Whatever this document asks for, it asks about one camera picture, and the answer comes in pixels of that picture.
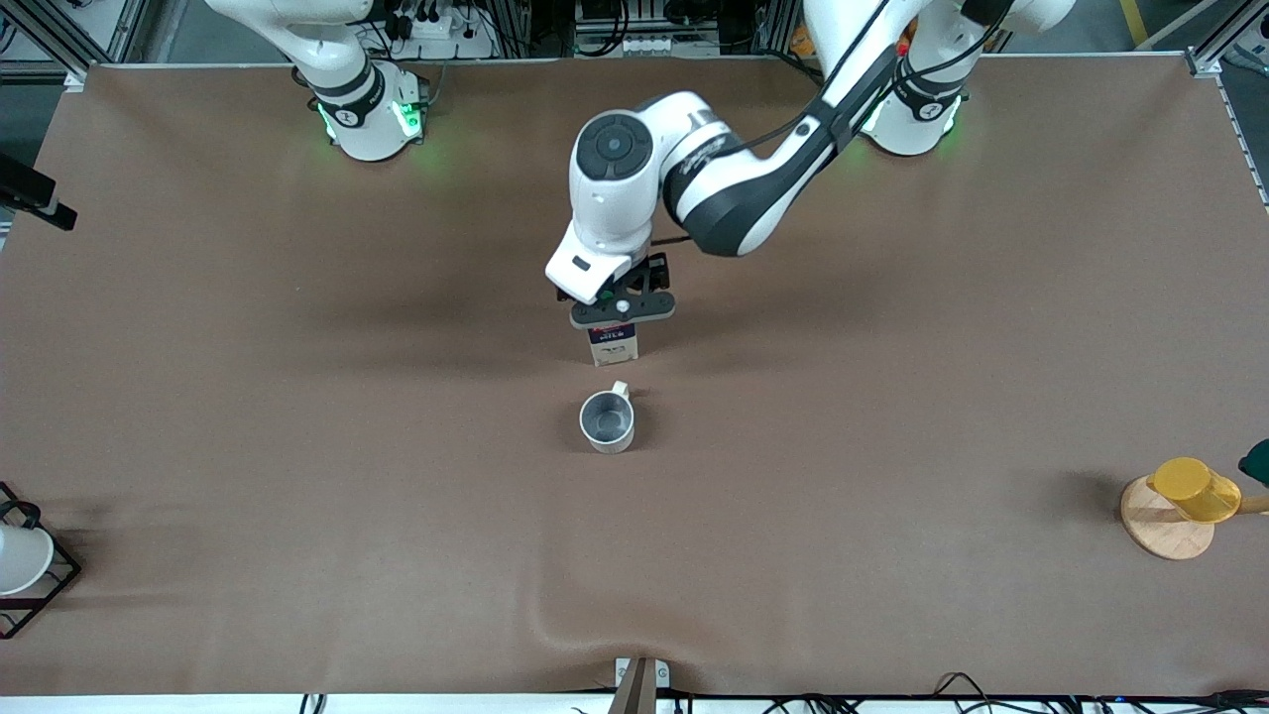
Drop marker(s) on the round wooden cup stand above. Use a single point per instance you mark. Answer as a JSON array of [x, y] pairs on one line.
[[1165, 535]]

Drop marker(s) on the white cup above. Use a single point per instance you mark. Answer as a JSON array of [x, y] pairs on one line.
[[20, 560]]

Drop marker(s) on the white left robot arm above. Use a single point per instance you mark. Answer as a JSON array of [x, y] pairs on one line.
[[615, 198]]

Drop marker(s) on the blue white milk carton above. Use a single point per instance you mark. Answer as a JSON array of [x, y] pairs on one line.
[[613, 347]]

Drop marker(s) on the aluminium frame profile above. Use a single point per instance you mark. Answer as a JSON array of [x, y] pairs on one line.
[[1224, 45], [79, 40]]

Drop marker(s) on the bag of orange buns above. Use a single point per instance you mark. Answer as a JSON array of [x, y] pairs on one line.
[[798, 40]]

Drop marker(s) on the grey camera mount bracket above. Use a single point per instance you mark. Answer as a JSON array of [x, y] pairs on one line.
[[639, 684]]

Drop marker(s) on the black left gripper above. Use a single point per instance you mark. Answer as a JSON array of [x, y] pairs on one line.
[[655, 270]]

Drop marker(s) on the yellow plastic cup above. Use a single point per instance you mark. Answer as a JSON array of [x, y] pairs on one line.
[[1195, 489]]

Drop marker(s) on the beige mug with grey inside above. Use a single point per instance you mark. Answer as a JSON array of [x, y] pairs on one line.
[[607, 421]]

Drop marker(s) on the white socket strip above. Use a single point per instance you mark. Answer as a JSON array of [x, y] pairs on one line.
[[644, 45]]

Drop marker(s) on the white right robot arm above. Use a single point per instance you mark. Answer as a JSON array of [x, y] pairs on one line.
[[362, 109]]

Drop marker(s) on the dark green object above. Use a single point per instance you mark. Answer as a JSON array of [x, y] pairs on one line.
[[1257, 464]]

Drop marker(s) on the white power strip with plugs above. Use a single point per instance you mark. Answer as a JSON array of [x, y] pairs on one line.
[[441, 30]]

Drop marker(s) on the brown table cloth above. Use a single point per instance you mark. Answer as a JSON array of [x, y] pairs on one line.
[[297, 397]]

